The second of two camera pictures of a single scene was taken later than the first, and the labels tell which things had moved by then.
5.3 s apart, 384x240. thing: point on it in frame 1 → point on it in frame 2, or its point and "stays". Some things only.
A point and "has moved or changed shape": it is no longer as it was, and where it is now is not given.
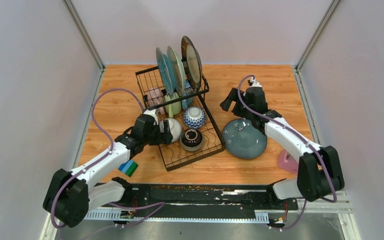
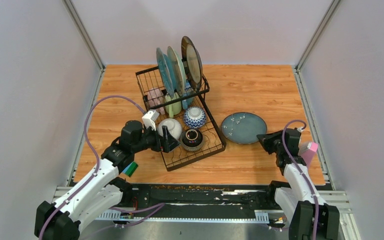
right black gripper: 232,96 → 265,139
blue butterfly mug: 188,90 stays
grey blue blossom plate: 242,140 has moved or changed shape
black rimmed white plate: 192,62 stays
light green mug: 174,109 stays
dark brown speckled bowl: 191,140 stays
